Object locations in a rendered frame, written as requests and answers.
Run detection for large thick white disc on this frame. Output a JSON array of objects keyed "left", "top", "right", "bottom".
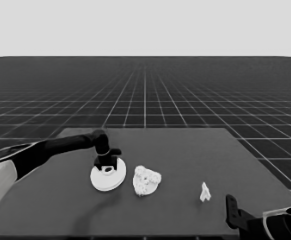
[{"left": 90, "top": 156, "right": 127, "bottom": 193}]

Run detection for small white T-shaped piece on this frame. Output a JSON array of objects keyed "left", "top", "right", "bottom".
[{"left": 199, "top": 181, "right": 213, "bottom": 203}]

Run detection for white round carrier with pins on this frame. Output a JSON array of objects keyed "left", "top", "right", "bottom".
[{"left": 132, "top": 164, "right": 163, "bottom": 197}]

